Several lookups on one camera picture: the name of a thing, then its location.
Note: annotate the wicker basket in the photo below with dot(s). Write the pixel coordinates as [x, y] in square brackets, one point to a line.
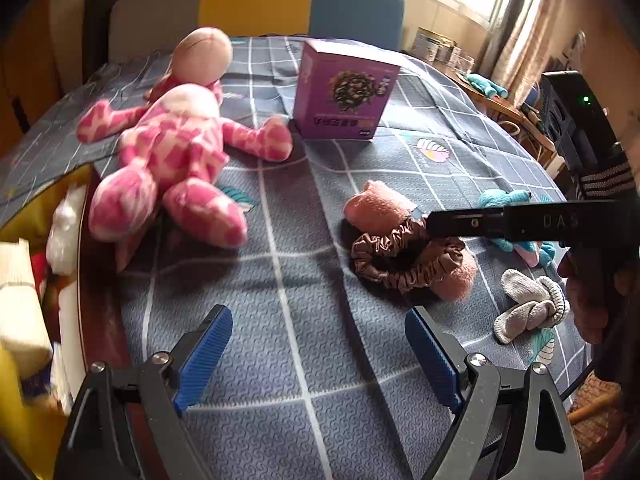
[597, 420]

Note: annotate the small pink plush toy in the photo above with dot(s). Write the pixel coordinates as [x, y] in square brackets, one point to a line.
[380, 205]

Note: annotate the teal plush toy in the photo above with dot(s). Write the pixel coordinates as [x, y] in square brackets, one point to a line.
[485, 85]

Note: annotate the large pink spotted plush toy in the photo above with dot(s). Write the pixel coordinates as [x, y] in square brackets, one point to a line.
[170, 150]

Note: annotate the purple cardboard box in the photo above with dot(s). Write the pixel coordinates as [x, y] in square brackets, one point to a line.
[342, 92]

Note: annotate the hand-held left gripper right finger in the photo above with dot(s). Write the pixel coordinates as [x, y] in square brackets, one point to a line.
[431, 357]

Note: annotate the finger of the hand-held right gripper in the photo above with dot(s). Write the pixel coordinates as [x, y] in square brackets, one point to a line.
[465, 222]

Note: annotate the person's right hand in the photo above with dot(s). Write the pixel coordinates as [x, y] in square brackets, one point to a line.
[587, 300]

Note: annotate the row of metal tins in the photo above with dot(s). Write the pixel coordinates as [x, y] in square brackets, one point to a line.
[442, 50]

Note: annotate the brown satin scrunchie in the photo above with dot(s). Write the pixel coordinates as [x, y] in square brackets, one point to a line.
[400, 260]

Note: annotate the beige curtain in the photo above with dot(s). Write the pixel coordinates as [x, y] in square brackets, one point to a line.
[525, 25]

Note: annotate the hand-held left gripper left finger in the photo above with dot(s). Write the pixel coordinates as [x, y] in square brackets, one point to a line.
[205, 355]

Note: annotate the yellow and blue headboard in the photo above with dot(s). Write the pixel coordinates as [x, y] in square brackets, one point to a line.
[300, 2]

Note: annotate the yellow storage box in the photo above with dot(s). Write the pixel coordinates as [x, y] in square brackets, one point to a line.
[25, 410]

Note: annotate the blue plush toy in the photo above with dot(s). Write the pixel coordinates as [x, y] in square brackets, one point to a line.
[492, 199]

